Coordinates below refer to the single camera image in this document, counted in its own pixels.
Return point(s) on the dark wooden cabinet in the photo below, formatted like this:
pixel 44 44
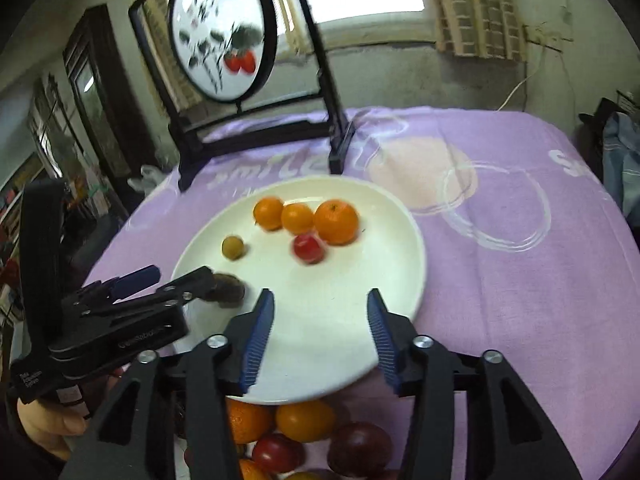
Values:
pixel 95 90

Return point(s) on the red cherry tomato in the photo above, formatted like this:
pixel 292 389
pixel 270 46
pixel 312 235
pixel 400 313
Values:
pixel 307 248
pixel 277 454

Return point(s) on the dark brown water chestnut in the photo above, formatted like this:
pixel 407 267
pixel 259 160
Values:
pixel 229 291

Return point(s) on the blue clothes pile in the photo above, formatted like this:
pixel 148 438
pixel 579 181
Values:
pixel 622 160

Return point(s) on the orange tomato top left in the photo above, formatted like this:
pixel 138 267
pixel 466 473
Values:
pixel 268 212

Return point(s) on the yellow-orange tomato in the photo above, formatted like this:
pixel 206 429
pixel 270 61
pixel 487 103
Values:
pixel 305 476
pixel 305 420

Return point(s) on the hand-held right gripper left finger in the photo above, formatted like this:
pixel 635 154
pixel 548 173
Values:
pixel 260 345

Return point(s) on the black framed decorative screen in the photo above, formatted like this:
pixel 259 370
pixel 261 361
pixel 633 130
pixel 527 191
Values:
pixel 215 35

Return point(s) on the black hat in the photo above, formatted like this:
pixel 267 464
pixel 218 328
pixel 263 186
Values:
pixel 597 120

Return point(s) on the white plastic bag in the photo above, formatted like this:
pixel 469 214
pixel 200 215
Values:
pixel 145 176

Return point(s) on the dimpled mandarin orange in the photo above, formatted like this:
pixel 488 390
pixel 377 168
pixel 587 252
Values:
pixel 248 421
pixel 336 221

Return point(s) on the white round plate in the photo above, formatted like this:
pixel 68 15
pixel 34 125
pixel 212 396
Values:
pixel 325 310

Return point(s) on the dark purple tomato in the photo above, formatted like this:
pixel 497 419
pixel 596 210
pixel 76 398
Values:
pixel 359 444

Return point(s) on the orange tomato top middle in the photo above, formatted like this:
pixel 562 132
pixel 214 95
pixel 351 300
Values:
pixel 297 218

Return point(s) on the purple printed blanket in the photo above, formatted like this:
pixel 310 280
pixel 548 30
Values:
pixel 500 310

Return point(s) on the person's left hand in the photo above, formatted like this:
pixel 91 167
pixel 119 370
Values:
pixel 50 422

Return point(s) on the orange tomato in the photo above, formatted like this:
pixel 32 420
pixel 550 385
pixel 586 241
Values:
pixel 297 218
pixel 268 212

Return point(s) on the tan longan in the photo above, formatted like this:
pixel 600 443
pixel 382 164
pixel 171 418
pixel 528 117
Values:
pixel 233 248

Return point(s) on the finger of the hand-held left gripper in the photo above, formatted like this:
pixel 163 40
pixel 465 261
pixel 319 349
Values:
pixel 187 285
pixel 141 276

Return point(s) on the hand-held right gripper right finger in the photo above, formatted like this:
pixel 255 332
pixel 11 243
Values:
pixel 380 345

